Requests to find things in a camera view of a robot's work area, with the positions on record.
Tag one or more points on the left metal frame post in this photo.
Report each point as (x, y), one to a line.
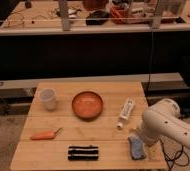
(63, 7)

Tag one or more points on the orange ceramic bowl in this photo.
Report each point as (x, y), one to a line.
(87, 105)

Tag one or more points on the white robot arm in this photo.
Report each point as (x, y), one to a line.
(162, 118)

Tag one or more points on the brown pot on bench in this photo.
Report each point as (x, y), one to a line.
(94, 4)

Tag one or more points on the white tube bottle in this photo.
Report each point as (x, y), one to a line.
(125, 112)

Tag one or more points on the orange tool on bench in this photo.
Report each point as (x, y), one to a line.
(118, 14)

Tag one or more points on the black object on bench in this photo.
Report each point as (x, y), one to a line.
(98, 17)

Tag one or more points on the right metal frame post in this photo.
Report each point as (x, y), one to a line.
(156, 19)

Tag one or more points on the metal frame post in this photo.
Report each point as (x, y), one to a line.
(63, 7)
(156, 19)

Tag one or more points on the black power box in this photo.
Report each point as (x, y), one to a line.
(185, 109)

